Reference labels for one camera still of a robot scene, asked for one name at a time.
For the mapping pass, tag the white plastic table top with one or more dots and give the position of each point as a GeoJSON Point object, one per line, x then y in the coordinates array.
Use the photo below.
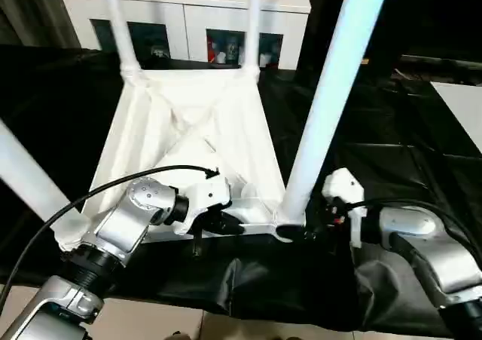
{"type": "Point", "coordinates": [188, 129]}

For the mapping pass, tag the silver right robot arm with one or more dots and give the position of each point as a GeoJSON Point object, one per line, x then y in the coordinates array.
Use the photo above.
{"type": "Point", "coordinates": [433, 242]}

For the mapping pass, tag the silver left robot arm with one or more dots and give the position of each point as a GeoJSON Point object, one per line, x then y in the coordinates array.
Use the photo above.
{"type": "Point", "coordinates": [132, 219]}

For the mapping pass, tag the black mat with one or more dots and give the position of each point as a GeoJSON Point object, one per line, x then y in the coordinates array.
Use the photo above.
{"type": "Point", "coordinates": [395, 147]}

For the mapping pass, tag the dark rounded robot foot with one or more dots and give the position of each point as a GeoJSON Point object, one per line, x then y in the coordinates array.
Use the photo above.
{"type": "Point", "coordinates": [177, 335]}

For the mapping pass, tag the small tan label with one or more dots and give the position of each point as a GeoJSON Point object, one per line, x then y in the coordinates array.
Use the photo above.
{"type": "Point", "coordinates": [364, 61]}

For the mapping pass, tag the small red white container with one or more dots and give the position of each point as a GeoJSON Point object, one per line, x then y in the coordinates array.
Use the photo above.
{"type": "Point", "coordinates": [218, 53]}

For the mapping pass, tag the small white cup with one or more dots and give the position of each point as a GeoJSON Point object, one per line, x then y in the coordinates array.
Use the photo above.
{"type": "Point", "coordinates": [265, 59]}

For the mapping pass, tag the white flat board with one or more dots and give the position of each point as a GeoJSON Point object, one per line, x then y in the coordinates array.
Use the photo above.
{"type": "Point", "coordinates": [461, 110]}

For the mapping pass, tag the white cabinet with glass doors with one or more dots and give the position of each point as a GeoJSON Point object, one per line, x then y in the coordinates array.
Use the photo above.
{"type": "Point", "coordinates": [188, 12]}

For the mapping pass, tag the black cabinet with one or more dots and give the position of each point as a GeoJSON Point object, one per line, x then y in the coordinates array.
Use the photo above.
{"type": "Point", "coordinates": [433, 16]}

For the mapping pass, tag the grey curtain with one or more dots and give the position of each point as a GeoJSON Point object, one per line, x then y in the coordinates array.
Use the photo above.
{"type": "Point", "coordinates": [34, 12]}

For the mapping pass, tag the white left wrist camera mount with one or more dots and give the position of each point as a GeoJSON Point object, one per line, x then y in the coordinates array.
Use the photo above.
{"type": "Point", "coordinates": [209, 195]}

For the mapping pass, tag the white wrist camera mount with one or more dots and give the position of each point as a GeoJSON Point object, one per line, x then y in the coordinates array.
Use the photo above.
{"type": "Point", "coordinates": [344, 185]}
{"type": "Point", "coordinates": [209, 195]}

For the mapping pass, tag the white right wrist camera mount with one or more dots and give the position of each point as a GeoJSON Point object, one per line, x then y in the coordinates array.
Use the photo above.
{"type": "Point", "coordinates": [344, 185]}

